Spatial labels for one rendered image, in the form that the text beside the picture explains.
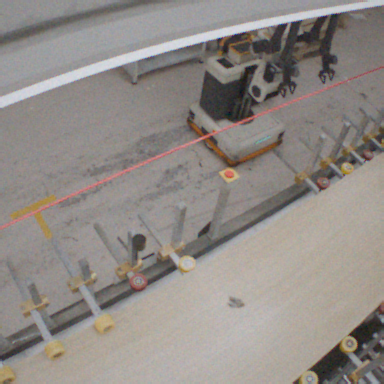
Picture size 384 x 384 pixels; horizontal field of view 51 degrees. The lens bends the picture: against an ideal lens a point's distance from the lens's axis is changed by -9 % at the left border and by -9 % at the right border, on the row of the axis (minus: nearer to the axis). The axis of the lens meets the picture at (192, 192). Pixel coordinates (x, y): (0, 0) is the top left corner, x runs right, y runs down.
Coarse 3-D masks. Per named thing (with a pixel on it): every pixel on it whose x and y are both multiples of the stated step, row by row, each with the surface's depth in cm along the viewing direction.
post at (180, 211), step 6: (180, 204) 193; (180, 210) 193; (174, 216) 201; (180, 216) 197; (174, 222) 204; (180, 222) 201; (174, 228) 207; (180, 228) 205; (174, 234) 210; (180, 234) 210; (174, 240) 213; (180, 240) 215; (174, 246) 216
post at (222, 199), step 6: (222, 192) 209; (228, 192) 210; (222, 198) 211; (216, 204) 218; (222, 204) 215; (216, 210) 221; (222, 210) 220; (216, 216) 223; (222, 216) 225; (216, 222) 226; (210, 228) 234; (216, 228) 232; (210, 234) 237; (216, 234) 237
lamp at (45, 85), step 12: (312, 12) 85; (324, 12) 87; (252, 24) 77; (264, 24) 79; (192, 36) 70; (204, 36) 72; (216, 36) 74; (156, 48) 67; (168, 48) 69; (108, 60) 63; (120, 60) 65; (132, 60) 66; (72, 72) 60; (84, 72) 62; (96, 72) 64; (36, 84) 58; (48, 84) 59; (60, 84) 61; (12, 96) 56; (24, 96) 58
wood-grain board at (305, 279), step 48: (336, 192) 246; (288, 240) 220; (336, 240) 224; (192, 288) 197; (240, 288) 200; (288, 288) 202; (336, 288) 205; (96, 336) 176; (144, 336) 179; (192, 336) 182; (240, 336) 184; (288, 336) 186; (336, 336) 188
